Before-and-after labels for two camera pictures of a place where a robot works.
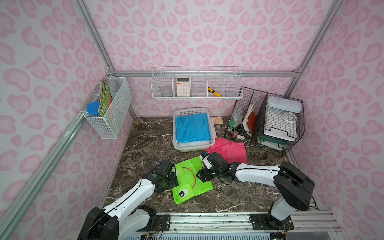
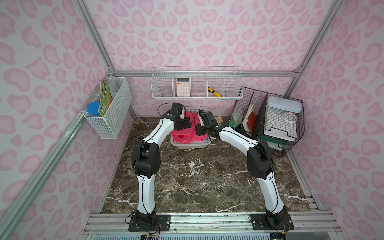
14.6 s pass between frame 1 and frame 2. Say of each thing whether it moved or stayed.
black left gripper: moved
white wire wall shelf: stayed
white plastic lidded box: stayed
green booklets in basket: stayed
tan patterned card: stayed
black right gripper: moved
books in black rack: stayed
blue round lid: stayed
